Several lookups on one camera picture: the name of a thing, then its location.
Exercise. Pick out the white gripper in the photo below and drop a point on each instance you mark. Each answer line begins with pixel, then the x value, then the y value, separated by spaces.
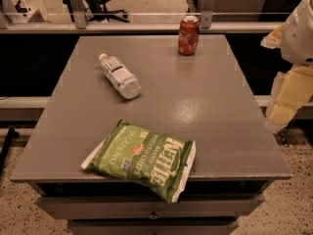
pixel 299 38

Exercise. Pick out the clear plastic water bottle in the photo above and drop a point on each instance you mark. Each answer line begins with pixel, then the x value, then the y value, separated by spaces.
pixel 121 78

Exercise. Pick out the red soda can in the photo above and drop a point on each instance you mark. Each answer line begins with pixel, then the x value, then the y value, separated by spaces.
pixel 188 35

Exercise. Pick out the grey cabinet drawer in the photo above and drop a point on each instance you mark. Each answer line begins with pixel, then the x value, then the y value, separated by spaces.
pixel 110 207

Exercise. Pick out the green kettle chips bag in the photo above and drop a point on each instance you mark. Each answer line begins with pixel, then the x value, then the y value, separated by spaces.
pixel 159 162

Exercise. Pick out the black office chair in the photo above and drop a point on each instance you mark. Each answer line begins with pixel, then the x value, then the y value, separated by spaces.
pixel 102 0

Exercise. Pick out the grey metal railing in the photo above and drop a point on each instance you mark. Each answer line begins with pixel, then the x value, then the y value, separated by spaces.
pixel 52 16

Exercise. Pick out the black pole on floor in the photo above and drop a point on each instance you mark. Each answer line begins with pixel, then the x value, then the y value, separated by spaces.
pixel 11 134

